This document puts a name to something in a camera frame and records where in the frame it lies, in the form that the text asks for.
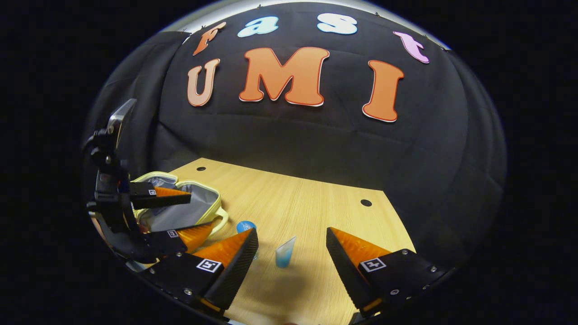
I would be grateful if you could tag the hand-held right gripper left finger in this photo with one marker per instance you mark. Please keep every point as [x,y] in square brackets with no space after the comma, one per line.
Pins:
[239,271]

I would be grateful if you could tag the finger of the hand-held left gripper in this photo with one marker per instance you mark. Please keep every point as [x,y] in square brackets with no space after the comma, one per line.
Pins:
[162,243]
[144,198]

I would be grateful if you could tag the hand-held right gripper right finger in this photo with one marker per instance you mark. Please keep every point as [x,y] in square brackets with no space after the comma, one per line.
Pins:
[345,275]

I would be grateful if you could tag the pale yellow suitcase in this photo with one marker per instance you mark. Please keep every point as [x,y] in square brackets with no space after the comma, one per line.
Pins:
[180,216]

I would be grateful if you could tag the black backdrop cloth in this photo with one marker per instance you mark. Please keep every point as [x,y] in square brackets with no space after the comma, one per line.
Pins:
[293,144]

